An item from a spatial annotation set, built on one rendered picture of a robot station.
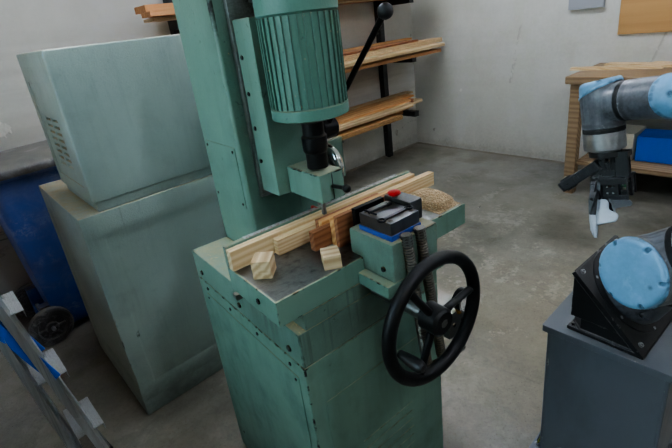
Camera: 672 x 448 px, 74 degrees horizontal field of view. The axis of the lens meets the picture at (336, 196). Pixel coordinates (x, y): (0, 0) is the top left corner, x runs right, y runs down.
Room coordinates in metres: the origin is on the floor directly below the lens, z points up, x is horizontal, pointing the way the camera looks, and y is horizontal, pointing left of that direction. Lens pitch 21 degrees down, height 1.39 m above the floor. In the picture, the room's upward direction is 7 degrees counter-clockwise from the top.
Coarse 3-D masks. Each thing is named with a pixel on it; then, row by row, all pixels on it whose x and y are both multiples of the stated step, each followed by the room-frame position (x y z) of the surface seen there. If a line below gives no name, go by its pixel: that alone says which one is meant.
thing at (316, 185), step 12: (288, 168) 1.06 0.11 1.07; (300, 168) 1.03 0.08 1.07; (324, 168) 1.01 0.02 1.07; (336, 168) 1.00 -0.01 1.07; (300, 180) 1.02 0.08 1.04; (312, 180) 0.98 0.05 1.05; (324, 180) 0.96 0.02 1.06; (336, 180) 0.98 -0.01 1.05; (300, 192) 1.03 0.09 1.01; (312, 192) 0.99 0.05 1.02; (324, 192) 0.96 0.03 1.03; (336, 192) 0.98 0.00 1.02
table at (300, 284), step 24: (432, 216) 1.03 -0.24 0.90; (456, 216) 1.07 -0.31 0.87; (288, 264) 0.88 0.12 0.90; (312, 264) 0.86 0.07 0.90; (360, 264) 0.86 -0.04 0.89; (240, 288) 0.86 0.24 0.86; (264, 288) 0.79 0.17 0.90; (288, 288) 0.78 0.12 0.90; (312, 288) 0.79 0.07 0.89; (336, 288) 0.82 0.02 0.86; (384, 288) 0.79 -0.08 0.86; (264, 312) 0.78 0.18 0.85; (288, 312) 0.75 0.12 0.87
